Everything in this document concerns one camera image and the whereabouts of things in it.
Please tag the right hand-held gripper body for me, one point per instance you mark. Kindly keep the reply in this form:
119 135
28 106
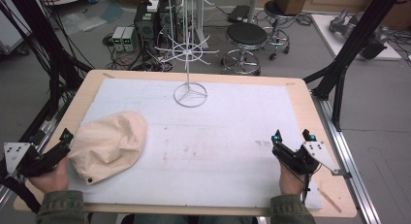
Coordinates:
295 159

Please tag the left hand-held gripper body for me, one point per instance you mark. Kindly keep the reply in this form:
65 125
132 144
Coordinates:
38 161

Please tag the beige fabric hat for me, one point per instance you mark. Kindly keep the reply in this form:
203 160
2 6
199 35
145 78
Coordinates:
110 144

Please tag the person's left hand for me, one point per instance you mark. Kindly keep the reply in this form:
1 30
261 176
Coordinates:
51 182

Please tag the person's right hand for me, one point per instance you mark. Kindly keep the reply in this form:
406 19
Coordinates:
290 183

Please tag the thin wooden stick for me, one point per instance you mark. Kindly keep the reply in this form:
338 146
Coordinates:
329 200

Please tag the white foam mat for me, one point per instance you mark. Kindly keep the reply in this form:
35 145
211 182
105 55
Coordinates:
210 146

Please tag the white platform board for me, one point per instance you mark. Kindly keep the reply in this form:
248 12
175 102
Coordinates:
326 33

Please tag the grey equipment case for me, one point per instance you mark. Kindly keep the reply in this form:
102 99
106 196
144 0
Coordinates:
11 36

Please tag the black round stool chrome base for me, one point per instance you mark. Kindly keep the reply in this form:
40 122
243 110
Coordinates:
246 35
277 10

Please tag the grey bench power supply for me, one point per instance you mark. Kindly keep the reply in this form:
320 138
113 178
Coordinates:
118 36
129 37

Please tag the clear plastic sheet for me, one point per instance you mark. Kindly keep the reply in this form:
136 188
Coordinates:
84 22

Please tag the black flat device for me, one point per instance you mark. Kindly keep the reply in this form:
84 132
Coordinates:
239 14

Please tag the white metal pole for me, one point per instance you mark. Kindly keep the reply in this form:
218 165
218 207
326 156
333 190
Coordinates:
252 7

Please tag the black computer tower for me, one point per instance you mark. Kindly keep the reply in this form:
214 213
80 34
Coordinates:
145 26

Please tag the brown cardboard box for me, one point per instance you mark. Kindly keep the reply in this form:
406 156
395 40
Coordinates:
290 1

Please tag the white power adapter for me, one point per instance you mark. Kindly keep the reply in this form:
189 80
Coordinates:
153 5

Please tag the silver aluminium rail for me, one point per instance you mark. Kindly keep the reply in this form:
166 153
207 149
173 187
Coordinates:
350 166
42 128

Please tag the black metal frame strut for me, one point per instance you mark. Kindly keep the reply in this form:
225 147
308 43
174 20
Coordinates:
42 39
355 39

